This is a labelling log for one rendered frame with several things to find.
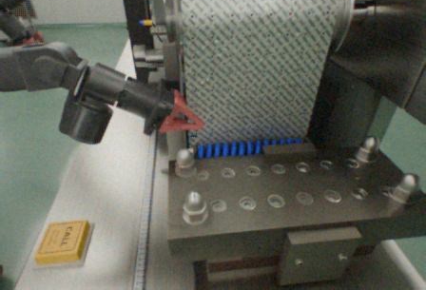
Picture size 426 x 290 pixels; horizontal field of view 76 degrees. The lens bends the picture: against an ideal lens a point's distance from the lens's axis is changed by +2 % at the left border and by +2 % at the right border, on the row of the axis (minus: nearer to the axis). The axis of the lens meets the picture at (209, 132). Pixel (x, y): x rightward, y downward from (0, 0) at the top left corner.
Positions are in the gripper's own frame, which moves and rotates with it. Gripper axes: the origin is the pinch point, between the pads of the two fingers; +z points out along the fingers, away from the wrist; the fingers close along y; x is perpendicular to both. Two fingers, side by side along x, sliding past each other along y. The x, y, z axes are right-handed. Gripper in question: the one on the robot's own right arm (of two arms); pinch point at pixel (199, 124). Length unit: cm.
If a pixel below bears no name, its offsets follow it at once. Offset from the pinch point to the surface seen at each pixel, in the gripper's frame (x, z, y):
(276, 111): 8.7, 11.7, 0.2
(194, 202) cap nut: -2.0, -1.1, 17.5
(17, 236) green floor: -143, -33, -62
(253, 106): 7.6, 7.2, 0.2
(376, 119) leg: 14, 46, -13
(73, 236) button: -25.2, -12.5, 10.2
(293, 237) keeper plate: 0.3, 12.8, 20.8
